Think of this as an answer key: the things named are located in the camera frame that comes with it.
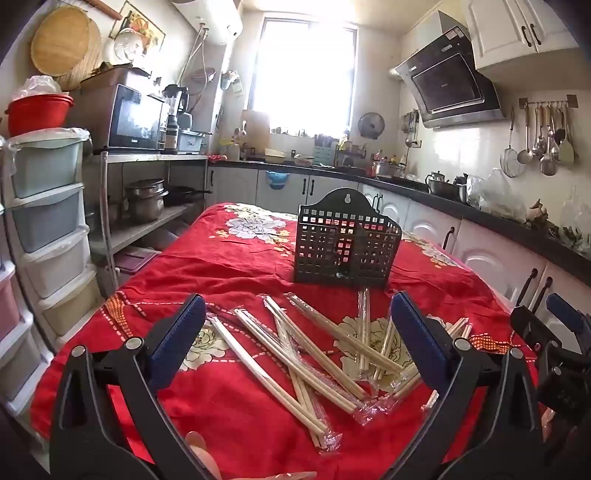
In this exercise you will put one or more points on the pale yellow basin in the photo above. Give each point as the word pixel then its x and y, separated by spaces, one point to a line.
pixel 274 154

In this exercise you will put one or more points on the clear plastic bag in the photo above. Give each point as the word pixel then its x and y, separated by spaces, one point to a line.
pixel 496 194

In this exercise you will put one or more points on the purple lidded white container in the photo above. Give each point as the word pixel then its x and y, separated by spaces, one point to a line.
pixel 136 258

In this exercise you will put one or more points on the fruit wall picture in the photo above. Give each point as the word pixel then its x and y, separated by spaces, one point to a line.
pixel 143 23

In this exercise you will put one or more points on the black microwave oven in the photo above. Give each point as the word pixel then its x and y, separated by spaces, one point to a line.
pixel 134 117

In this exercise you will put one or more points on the black plastic utensil holder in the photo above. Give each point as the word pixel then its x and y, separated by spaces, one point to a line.
pixel 346 258

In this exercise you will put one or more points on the pale blue plastic basket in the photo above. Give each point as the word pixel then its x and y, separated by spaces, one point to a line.
pixel 191 143

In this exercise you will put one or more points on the black blender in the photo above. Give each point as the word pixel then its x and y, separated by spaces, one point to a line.
pixel 173 120

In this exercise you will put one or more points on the knobbly brown root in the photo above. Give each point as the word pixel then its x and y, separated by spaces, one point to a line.
pixel 538 213

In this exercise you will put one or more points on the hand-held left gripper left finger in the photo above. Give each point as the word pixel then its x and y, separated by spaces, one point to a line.
pixel 180 341

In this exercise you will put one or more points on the kitchen window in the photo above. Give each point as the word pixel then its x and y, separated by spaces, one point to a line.
pixel 304 78

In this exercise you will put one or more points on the pastel plastic drawer tower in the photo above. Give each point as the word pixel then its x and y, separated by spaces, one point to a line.
pixel 46 207

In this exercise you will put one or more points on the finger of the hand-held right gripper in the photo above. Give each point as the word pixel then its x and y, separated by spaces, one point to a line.
pixel 561 311
pixel 528 325

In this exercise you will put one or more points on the wooden rolling pin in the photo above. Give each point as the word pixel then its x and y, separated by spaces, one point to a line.
pixel 104 9

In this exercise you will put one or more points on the small round wall fan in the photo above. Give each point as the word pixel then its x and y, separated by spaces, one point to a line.
pixel 371 124

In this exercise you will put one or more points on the person's left hand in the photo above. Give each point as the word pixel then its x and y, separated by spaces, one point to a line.
pixel 203 454

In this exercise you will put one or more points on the pale cutting board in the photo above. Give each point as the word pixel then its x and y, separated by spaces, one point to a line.
pixel 255 129

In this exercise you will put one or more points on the white upper cabinet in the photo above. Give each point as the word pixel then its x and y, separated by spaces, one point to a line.
pixel 508 32

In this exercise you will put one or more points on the white base cabinets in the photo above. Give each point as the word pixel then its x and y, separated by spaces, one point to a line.
pixel 489 258

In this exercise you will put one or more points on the dark kettle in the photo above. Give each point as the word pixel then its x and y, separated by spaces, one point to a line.
pixel 461 187

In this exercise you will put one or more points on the red plastic bucket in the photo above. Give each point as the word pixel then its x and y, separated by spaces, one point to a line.
pixel 39 115

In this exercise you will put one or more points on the black kitchen countertop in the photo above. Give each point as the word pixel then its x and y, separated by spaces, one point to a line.
pixel 443 199

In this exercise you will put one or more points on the blue hanging bin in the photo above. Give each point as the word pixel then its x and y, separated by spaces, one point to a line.
pixel 277 180

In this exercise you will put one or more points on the black frying pan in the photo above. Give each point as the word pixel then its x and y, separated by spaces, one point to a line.
pixel 182 194

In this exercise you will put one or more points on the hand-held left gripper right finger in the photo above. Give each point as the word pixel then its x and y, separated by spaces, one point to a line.
pixel 418 337

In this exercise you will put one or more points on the clear bag of greens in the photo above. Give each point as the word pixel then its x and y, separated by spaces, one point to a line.
pixel 575 221

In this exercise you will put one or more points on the steel teapot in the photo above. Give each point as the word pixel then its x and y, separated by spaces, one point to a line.
pixel 436 183

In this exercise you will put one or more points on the brown cardboard box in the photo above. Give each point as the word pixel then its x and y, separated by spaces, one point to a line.
pixel 113 76

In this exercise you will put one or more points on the white plastic bag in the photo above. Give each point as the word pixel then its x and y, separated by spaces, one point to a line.
pixel 37 87

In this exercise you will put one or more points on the metal shelf rack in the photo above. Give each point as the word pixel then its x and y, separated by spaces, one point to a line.
pixel 138 230

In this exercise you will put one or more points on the red floral blanket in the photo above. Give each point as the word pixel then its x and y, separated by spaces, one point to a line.
pixel 231 258

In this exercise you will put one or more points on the stacked steel pots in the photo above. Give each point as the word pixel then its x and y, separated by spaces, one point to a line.
pixel 145 201

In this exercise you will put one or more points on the large steel stockpot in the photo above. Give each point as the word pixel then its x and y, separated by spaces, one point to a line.
pixel 388 169

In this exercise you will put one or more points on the white water heater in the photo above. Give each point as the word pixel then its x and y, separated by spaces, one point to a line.
pixel 212 18

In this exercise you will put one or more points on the glass pot lid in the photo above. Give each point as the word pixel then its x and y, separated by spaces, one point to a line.
pixel 129 46

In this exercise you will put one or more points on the large steel spoon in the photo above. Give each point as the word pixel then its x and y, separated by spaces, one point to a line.
pixel 548 165

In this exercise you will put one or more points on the round bamboo sieve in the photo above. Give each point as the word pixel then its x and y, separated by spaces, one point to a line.
pixel 62 41

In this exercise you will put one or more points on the red dish cloth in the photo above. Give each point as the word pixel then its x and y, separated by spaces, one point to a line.
pixel 217 159

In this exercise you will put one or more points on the pale blue knife holder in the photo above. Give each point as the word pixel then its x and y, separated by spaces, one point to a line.
pixel 323 152

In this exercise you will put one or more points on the pale spatula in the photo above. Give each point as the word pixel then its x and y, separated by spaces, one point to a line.
pixel 567 153

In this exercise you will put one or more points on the dark hanging utensil set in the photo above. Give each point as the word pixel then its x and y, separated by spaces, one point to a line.
pixel 410 127

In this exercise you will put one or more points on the steel ladle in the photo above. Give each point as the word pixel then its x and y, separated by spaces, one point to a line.
pixel 525 156

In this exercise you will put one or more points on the hanging round basket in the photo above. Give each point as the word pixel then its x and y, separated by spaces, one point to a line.
pixel 202 79

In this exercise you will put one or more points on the bunch of wooden chopsticks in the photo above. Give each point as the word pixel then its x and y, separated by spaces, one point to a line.
pixel 295 361

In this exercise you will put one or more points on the black range hood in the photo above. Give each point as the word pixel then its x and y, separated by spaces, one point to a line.
pixel 448 87

